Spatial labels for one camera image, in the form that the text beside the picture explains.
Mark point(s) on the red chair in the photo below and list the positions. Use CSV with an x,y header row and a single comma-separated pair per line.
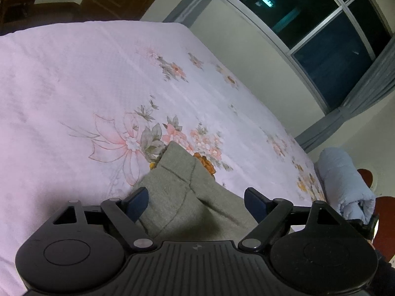
x,y
384,215

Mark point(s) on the grey pants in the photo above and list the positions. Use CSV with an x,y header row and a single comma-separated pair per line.
x,y
185,197

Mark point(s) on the rolled light blue blanket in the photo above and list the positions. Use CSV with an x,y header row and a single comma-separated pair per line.
x,y
342,178

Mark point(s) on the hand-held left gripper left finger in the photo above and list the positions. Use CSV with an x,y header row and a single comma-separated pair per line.
x,y
139,203

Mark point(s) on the floral bed sheet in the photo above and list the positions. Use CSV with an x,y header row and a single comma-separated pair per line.
x,y
92,83

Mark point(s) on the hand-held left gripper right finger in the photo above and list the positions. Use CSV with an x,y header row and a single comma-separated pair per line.
x,y
255,203

